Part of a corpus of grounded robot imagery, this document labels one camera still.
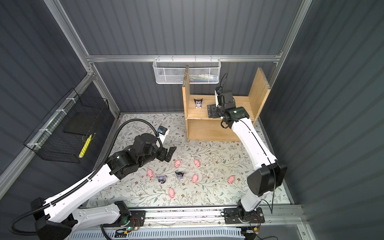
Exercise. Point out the items in mesh basket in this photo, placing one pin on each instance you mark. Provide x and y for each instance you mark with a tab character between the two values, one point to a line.
204	79

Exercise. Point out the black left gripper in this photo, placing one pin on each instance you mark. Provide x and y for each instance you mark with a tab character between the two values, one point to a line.
163	152

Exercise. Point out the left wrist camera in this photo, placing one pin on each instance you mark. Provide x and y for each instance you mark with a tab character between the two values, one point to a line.
162	131

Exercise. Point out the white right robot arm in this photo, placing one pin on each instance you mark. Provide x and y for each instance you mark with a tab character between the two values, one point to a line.
268	172

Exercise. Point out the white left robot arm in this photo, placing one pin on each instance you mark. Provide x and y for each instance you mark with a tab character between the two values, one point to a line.
59	216

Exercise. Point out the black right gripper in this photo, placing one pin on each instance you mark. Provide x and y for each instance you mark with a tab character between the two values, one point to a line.
211	109

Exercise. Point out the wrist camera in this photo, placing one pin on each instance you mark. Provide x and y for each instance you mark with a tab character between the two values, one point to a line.
162	131
220	100

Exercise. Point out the yellow marker pen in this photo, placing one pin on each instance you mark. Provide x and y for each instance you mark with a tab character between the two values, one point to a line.
85	146

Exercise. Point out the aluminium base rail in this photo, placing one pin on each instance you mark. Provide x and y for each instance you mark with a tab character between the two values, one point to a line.
221	216

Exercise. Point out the white vented cover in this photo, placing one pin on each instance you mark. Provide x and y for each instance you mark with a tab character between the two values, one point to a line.
219	233

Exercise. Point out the black wire basket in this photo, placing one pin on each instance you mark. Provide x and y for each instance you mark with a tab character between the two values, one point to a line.
63	135

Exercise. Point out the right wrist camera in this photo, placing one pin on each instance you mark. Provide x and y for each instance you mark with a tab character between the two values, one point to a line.
220	100

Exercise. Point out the wooden shelf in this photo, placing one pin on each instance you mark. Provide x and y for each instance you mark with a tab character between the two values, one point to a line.
199	127

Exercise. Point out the pink pig toy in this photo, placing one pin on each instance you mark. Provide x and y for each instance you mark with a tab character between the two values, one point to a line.
231	179
197	163
150	173
195	178
177	164
171	193

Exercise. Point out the purple black cat figurine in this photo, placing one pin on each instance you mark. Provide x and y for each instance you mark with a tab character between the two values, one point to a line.
179	175
162	179
198	103

